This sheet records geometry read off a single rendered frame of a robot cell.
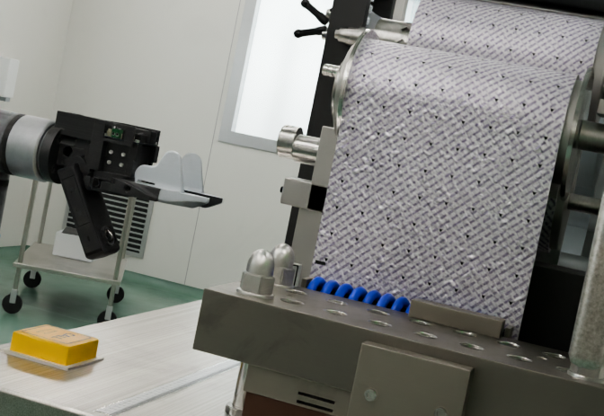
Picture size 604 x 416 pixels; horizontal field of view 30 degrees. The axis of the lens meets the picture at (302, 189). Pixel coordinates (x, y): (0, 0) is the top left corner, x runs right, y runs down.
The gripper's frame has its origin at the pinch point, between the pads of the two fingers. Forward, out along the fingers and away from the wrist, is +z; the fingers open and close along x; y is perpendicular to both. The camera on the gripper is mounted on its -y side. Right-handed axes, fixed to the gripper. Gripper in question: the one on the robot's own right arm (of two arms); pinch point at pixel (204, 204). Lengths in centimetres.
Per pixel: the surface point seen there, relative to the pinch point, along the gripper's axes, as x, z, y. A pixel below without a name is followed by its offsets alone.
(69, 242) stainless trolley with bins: 428, -241, -74
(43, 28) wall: 526, -340, 42
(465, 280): -0.4, 30.9, -1.7
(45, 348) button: -13.5, -9.2, -17.4
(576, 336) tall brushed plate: -84, 46, 6
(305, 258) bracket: 7.7, 10.8, -4.2
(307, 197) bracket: 6.9, 9.9, 3.0
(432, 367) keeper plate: -22.1, 32.7, -7.5
